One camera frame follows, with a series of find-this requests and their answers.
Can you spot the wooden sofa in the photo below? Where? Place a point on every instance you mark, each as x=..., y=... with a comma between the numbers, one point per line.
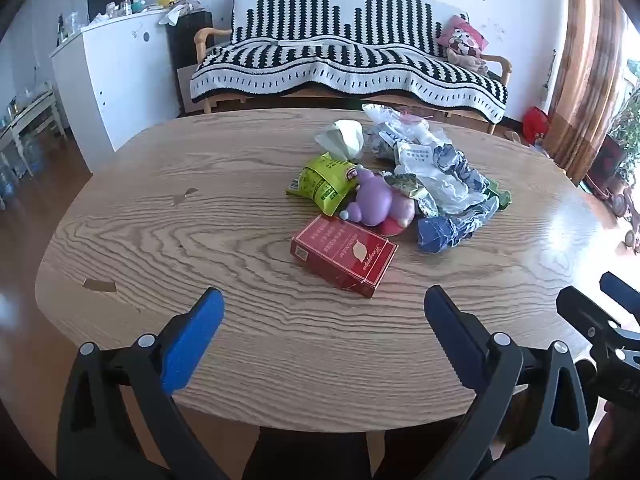
x=205, y=40

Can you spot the small green wrapper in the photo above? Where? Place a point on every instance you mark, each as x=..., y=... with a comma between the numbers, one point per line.
x=501, y=196

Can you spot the green snack packet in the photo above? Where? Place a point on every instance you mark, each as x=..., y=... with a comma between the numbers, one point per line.
x=322, y=182

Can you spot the clear plastic bag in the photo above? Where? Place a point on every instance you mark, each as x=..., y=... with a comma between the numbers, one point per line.
x=395, y=122

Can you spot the white cabinet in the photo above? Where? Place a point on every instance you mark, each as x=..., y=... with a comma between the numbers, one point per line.
x=125, y=80

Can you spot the assorted bottles and papers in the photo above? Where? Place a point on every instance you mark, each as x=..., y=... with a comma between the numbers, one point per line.
x=167, y=2

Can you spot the silver pill blister packs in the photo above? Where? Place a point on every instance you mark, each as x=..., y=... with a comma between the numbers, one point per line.
x=457, y=165

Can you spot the pair of slippers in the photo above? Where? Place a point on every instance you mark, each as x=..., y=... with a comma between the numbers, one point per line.
x=512, y=136

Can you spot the brown plush toy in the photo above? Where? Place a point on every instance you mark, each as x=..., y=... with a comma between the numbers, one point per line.
x=470, y=62

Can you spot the black speaker cabinet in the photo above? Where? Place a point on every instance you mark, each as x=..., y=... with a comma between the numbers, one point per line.
x=187, y=35

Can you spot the blue water jug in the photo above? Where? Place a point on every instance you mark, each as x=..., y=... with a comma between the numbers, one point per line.
x=6, y=182
x=35, y=155

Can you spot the purple toy figure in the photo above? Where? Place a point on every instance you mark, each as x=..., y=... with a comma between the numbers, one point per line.
x=375, y=197

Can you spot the brown cardboard sheet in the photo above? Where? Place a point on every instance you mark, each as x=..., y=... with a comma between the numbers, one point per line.
x=185, y=90

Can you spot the dark plant pot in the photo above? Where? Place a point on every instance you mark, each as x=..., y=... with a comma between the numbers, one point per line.
x=605, y=162

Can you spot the green houseplant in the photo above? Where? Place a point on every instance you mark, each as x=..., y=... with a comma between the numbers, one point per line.
x=627, y=120

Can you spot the green foil wrapper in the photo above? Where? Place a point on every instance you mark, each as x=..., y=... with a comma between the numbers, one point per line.
x=410, y=187

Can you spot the black white striped blanket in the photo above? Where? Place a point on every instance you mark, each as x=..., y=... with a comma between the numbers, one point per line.
x=325, y=55

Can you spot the blue wrapper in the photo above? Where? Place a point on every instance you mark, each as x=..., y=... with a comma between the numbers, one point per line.
x=445, y=227

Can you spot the red cardboard box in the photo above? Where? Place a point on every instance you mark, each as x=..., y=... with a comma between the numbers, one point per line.
x=345, y=255

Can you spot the white small table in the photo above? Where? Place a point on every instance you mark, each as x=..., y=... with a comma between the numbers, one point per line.
x=30, y=110

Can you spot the brown curtain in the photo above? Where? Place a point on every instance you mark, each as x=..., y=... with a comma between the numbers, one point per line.
x=585, y=60

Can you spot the red bag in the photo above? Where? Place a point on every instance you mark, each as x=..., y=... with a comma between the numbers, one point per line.
x=536, y=125

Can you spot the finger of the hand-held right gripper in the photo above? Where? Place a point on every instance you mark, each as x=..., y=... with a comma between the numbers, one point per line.
x=582, y=312
x=622, y=290

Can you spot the clear plastic film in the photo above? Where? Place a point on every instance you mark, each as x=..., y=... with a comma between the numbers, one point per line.
x=445, y=187

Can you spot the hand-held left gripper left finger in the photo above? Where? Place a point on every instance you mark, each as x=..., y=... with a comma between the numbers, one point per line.
x=192, y=345

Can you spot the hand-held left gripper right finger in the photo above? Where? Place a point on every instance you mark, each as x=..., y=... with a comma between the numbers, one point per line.
x=450, y=330

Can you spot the children's ride-on toys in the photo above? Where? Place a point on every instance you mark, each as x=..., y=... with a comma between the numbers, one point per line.
x=627, y=210

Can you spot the pink cartoon cushion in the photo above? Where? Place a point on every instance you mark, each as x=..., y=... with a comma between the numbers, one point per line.
x=462, y=35

